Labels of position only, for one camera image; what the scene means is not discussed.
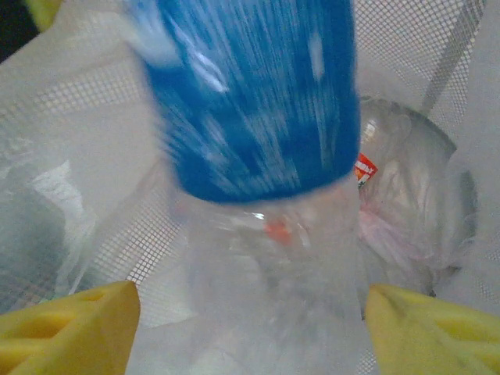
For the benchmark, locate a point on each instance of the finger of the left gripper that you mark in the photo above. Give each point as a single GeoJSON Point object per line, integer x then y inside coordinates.
{"type": "Point", "coordinates": [43, 11]}

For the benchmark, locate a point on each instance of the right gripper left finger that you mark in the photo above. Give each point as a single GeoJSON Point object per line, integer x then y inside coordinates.
{"type": "Point", "coordinates": [58, 343]}

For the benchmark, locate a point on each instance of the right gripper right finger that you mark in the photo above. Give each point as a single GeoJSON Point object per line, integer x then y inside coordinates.
{"type": "Point", "coordinates": [429, 343]}

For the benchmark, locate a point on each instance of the clear bottle with blue label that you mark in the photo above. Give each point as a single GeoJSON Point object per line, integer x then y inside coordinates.
{"type": "Point", "coordinates": [254, 117]}

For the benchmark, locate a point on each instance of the clear plastic bin liner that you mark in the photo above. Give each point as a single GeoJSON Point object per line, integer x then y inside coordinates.
{"type": "Point", "coordinates": [78, 136]}

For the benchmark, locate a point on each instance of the clear plastic waste bin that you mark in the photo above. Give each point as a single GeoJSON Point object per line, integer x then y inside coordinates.
{"type": "Point", "coordinates": [410, 47]}

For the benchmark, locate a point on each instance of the clear bottle with red label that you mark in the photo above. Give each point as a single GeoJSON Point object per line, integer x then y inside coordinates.
{"type": "Point", "coordinates": [367, 168]}

